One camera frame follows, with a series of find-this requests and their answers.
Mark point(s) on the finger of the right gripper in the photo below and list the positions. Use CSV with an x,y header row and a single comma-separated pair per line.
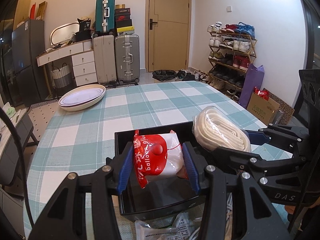
x,y
229,161
271,136

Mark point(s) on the brown cardboard box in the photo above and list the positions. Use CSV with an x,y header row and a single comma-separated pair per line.
x,y
269,108

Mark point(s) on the black cardboard box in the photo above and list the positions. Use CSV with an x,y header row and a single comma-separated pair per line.
x,y
163,197

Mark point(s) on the oval white mirror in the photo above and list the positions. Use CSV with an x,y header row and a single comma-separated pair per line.
x,y
63,33

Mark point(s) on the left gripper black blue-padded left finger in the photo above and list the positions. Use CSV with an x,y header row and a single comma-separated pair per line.
x,y
63,217

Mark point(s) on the beige suitcase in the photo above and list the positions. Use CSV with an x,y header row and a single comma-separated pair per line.
x,y
104,57

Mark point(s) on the teal suitcase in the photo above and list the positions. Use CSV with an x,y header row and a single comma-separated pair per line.
x,y
105,16

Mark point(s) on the striped laundry basket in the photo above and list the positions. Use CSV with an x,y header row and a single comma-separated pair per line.
x,y
62,78

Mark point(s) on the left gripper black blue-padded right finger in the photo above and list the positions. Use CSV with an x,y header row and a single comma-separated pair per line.
x,y
231,200

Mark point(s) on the black basket on floor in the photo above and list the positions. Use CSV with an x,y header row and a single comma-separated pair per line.
x,y
164,75

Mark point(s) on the silver suitcase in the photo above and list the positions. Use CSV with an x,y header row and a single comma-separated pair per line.
x,y
127,58

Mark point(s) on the white drawer desk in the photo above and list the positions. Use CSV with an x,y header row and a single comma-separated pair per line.
x,y
80,58

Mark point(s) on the wooden shoe rack with shoes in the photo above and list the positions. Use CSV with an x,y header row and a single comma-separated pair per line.
x,y
232,50

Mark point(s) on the stack of shoe boxes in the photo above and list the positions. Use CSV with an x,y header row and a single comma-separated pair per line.
x,y
124,25

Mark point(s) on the purple bag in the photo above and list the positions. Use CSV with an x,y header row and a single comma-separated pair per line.
x,y
254,78

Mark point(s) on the cream oval tray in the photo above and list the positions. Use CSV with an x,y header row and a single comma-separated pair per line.
x,y
82,97

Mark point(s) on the dark refrigerator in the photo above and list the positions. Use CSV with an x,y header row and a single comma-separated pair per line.
x,y
27,44

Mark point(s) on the wooden door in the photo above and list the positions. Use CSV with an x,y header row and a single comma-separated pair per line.
x,y
167,35

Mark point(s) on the white printed medicine sachet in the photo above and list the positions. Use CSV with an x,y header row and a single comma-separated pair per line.
x,y
183,227

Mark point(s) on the grey side cabinet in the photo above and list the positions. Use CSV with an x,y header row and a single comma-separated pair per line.
x,y
12,200

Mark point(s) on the red white balloon glue packet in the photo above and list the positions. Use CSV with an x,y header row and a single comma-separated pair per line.
x,y
157,157

